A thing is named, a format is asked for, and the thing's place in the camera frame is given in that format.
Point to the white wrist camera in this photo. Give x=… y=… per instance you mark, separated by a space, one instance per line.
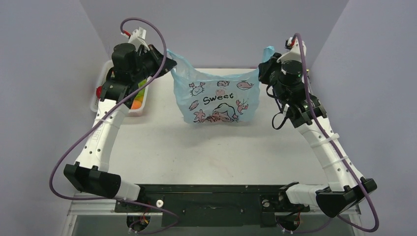
x=137 y=38
x=293 y=51

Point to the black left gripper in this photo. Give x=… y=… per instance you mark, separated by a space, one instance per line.
x=154 y=54

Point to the white plastic basket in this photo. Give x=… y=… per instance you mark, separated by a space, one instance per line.
x=101 y=80

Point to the green fake grapes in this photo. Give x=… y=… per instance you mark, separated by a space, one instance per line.
x=142 y=84

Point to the orange fake peach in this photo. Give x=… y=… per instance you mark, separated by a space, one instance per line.
x=136 y=105

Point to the red fake apple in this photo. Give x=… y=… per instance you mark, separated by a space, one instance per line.
x=98 y=91

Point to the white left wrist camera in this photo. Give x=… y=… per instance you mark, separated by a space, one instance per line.
x=137 y=38

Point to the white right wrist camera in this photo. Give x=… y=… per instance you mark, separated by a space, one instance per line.
x=293 y=51

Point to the light blue printed plastic bag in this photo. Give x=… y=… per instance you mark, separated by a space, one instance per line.
x=208 y=98

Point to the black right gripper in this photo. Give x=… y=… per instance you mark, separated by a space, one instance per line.
x=270 y=70

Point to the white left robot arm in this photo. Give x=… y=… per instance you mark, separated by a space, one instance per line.
x=134 y=68

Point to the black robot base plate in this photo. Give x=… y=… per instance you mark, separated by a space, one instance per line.
x=222 y=205

